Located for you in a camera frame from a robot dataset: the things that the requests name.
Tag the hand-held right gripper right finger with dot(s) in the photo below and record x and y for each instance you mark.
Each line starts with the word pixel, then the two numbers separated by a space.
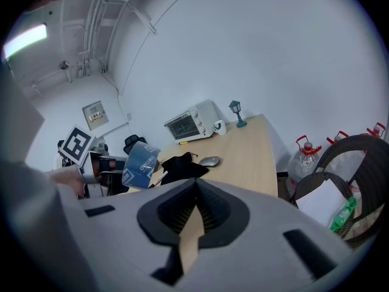
pixel 258 224

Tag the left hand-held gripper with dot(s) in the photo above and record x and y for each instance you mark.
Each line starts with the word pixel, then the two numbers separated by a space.
pixel 76 144

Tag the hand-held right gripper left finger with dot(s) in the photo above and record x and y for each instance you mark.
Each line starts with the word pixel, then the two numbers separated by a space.
pixel 121 224

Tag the blue roll of tape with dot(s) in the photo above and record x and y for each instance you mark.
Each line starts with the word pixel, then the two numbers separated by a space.
pixel 139 166

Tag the person's left forearm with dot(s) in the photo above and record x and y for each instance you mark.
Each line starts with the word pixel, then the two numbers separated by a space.
pixel 65 177

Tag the black office chair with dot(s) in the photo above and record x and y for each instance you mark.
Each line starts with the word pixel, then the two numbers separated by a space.
pixel 133 140

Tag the white marker pen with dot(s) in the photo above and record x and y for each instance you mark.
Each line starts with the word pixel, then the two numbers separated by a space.
pixel 159 179

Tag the white paper sheet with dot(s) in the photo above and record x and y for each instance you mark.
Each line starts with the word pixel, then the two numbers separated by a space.
pixel 322 202

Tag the black cloth pouch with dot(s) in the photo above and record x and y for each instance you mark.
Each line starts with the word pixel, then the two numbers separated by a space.
pixel 182 169

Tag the grey computer mouse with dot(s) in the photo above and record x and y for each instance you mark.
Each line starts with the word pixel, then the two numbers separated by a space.
pixel 209 161

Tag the green plastic bottle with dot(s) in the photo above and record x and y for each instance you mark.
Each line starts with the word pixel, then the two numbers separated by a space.
pixel 343 214

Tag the white toaster oven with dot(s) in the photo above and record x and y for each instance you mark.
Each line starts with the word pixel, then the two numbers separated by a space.
pixel 188 126

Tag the white mug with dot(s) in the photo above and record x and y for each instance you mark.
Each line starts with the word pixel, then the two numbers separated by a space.
pixel 221 128

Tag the green lantern table lamp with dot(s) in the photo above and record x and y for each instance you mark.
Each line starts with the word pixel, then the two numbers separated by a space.
pixel 235 106

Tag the ceiling smoke detector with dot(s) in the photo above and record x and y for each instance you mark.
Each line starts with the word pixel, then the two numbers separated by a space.
pixel 64 65

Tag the dark wicker chair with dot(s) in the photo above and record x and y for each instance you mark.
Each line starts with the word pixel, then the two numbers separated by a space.
pixel 361 143

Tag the white ceiling pipes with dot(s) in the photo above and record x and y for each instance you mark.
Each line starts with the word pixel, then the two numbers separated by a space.
pixel 91 35

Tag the ceiling light panel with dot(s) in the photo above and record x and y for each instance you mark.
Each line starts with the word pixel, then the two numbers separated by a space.
pixel 25 41

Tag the wall electrical panel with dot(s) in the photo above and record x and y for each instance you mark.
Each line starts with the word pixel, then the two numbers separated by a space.
pixel 95 115

